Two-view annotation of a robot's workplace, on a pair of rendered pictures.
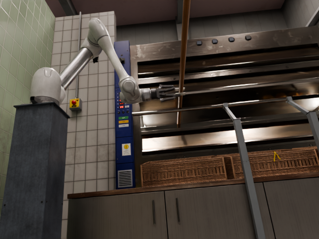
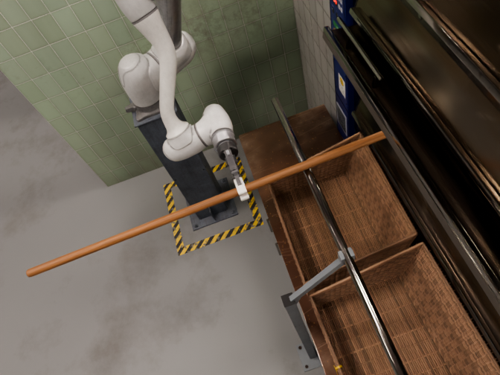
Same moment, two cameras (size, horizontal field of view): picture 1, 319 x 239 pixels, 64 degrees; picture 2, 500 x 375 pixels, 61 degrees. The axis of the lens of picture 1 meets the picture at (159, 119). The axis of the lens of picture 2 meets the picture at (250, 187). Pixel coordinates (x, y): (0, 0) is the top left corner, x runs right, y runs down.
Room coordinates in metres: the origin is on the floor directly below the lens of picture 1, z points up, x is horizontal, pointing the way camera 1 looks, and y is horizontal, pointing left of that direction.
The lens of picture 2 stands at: (1.58, -1.00, 2.42)
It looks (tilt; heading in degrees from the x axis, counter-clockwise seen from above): 56 degrees down; 90
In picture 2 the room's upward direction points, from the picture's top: 22 degrees counter-clockwise
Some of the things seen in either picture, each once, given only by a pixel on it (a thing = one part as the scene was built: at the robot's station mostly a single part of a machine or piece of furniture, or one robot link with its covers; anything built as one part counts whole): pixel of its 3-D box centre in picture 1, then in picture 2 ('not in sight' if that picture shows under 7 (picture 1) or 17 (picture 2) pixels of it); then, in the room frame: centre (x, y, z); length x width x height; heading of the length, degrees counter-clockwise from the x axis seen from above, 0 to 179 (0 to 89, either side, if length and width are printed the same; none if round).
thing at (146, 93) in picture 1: (146, 95); (224, 141); (1.56, 0.07, 1.19); 0.09 x 0.06 x 0.09; 179
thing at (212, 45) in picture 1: (223, 46); not in sight; (2.16, -0.72, 2.00); 1.80 x 0.08 x 0.21; 88
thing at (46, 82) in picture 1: (46, 86); (139, 77); (1.30, 0.65, 1.17); 0.18 x 0.16 x 0.22; 25
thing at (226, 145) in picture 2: (157, 93); (229, 155); (1.55, 0.00, 1.19); 0.09 x 0.07 x 0.08; 89
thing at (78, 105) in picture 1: (75, 104); not in sight; (2.15, 0.78, 1.46); 0.10 x 0.07 x 0.10; 88
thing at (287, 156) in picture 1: (261, 162); (396, 342); (1.87, -0.72, 0.72); 0.56 x 0.49 x 0.28; 89
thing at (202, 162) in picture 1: (182, 169); (334, 212); (1.89, -0.13, 0.72); 0.56 x 0.49 x 0.28; 87
